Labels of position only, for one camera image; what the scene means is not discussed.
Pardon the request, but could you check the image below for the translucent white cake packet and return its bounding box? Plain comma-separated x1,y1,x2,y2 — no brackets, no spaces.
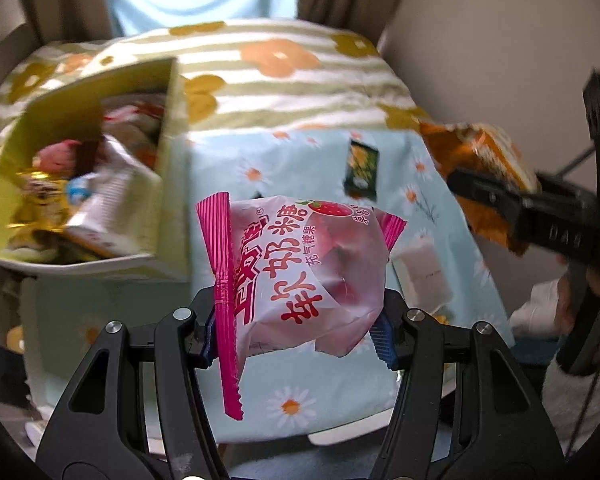
391,236,453,314

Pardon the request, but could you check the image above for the orange waffle packet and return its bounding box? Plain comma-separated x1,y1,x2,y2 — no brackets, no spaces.
419,122,541,256

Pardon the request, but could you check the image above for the pink marshmallow candy bag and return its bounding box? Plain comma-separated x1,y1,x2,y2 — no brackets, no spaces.
196,192,407,420

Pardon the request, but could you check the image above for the blue white chips bag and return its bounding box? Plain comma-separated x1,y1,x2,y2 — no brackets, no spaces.
62,134,161,258

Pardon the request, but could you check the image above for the small dark green packet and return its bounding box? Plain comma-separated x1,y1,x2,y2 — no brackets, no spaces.
343,140,379,200

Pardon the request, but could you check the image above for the gold yellow snack bag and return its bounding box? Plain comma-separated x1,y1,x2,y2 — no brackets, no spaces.
8,170,74,233

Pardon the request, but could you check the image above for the red white snack bag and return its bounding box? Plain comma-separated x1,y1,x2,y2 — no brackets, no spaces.
101,92,166,169

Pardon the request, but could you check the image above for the pink striped snack bag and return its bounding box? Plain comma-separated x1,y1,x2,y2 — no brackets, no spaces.
32,140,100,180

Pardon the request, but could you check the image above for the person right hand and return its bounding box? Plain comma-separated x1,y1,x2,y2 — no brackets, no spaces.
554,268,600,335

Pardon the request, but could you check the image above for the light blue daisy tablecloth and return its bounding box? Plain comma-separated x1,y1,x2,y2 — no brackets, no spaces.
21,127,512,446

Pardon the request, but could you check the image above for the green cardboard box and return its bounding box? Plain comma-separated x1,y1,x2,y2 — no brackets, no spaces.
0,58,190,282

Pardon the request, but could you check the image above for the floral striped bed duvet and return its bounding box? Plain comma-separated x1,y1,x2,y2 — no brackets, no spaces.
0,18,430,136

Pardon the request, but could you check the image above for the left brown curtain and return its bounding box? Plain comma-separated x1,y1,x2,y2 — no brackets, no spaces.
16,0,116,47

